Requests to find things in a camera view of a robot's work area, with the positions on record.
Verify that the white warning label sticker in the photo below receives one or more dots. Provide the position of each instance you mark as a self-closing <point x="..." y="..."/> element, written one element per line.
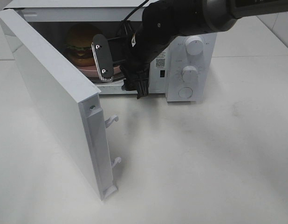
<point x="160" y="60"/>

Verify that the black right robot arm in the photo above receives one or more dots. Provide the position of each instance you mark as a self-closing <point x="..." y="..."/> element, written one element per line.
<point x="199" y="17"/>

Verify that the pink round plate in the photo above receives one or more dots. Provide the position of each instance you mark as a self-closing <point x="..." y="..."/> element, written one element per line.
<point x="91" y="71"/>

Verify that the upper white round knob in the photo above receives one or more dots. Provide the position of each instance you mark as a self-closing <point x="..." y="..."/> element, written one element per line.
<point x="194" y="45"/>

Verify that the white round door button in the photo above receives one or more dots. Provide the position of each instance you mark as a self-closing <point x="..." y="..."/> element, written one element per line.
<point x="185" y="93"/>

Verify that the burger with lettuce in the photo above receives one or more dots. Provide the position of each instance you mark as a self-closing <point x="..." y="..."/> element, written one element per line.
<point x="78" y="44"/>

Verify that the white round knob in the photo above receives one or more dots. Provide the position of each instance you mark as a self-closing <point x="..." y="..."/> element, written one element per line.
<point x="190" y="74"/>
<point x="194" y="45"/>

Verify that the lower white round knob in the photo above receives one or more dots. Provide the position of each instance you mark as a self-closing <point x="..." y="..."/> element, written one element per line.
<point x="190" y="74"/>

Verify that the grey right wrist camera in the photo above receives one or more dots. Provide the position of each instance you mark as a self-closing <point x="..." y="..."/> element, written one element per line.
<point x="102" y="57"/>

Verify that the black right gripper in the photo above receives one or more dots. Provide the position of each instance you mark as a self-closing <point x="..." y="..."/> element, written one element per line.
<point x="134" y="49"/>

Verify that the white microwave oven body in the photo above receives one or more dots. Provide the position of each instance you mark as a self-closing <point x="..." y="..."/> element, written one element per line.
<point x="53" y="19"/>

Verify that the glass microwave turntable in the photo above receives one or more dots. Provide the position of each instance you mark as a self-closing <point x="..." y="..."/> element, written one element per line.
<point x="116" y="78"/>

